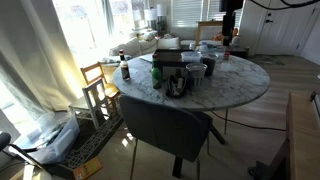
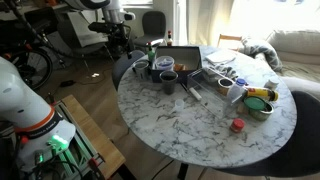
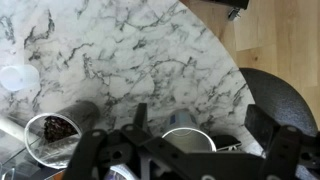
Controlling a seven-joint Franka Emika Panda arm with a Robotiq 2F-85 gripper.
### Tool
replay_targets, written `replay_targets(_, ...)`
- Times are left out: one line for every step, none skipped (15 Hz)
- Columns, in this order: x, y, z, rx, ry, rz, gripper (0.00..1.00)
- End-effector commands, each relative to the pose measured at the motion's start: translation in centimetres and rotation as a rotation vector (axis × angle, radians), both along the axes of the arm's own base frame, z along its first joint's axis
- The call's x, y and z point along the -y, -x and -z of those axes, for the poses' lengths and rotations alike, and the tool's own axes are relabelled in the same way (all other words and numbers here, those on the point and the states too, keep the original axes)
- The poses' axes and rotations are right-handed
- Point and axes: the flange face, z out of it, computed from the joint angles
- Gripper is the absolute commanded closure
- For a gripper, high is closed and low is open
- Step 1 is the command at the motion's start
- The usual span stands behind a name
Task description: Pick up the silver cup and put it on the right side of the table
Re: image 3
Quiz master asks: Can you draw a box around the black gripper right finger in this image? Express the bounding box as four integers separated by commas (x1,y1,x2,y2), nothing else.
244,104,320,180

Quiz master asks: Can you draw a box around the metal cup with contents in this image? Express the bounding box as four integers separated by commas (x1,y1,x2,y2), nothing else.
23,100,101,170

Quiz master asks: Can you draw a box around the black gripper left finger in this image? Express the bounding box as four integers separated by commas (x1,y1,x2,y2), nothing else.
62,102,158,180

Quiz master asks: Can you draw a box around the small black flat object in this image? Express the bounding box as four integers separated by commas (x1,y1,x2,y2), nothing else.
211,134,243,153

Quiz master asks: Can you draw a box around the white tube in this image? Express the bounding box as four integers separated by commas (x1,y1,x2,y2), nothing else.
0,115,38,144

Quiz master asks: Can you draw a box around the grey chair caster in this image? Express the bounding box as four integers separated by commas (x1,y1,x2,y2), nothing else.
227,7,242,22

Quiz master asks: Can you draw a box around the silver metal cup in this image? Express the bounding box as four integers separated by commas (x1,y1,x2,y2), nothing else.
161,109,218,154

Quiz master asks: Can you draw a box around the black furniture base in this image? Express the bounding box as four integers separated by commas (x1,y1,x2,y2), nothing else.
204,0,250,10

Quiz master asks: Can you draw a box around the white rimmed round object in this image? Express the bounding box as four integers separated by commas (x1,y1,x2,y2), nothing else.
105,163,138,180

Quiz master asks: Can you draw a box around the black round stool seat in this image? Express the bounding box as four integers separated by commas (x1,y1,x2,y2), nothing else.
239,67,319,157

